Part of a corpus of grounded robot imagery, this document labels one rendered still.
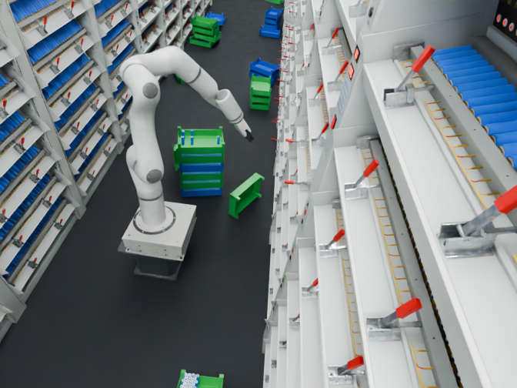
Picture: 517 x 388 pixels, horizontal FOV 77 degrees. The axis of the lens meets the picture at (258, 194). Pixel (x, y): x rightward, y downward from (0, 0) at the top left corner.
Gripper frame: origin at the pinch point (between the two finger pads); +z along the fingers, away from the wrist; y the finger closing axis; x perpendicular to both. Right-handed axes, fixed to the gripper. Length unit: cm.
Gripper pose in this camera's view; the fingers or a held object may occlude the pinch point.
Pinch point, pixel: (248, 135)
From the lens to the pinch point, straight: 180.4
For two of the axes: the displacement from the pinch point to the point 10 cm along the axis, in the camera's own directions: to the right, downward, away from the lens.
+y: 5.3, 6.0, -6.0
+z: 3.7, 4.7, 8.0
